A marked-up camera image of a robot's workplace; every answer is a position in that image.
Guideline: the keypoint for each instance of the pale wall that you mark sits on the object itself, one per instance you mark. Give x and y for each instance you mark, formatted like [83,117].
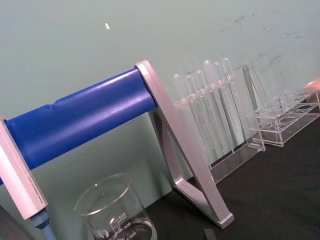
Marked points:
[75,37]

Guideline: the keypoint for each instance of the black table cloth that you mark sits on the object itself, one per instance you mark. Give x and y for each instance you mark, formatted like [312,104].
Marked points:
[275,200]

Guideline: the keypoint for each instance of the clear acrylic test tube rack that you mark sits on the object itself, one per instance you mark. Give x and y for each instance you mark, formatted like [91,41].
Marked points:
[287,122]

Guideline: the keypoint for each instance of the clear acrylic dropper rack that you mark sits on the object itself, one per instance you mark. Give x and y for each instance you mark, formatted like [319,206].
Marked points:
[252,100]

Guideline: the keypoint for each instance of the grey pipette with blue shaft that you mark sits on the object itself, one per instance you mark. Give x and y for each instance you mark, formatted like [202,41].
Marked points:
[17,165]

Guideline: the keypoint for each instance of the grey stand with blue bar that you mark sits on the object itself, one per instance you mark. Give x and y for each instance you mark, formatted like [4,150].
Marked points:
[82,117]

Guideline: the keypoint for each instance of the clear glass beaker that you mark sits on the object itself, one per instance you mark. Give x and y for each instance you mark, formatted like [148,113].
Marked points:
[112,212]

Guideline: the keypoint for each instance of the pink object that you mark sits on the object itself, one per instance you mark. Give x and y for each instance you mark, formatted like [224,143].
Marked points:
[313,85]

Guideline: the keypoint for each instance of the small grey strip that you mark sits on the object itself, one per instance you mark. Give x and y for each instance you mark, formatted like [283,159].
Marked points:
[209,235]

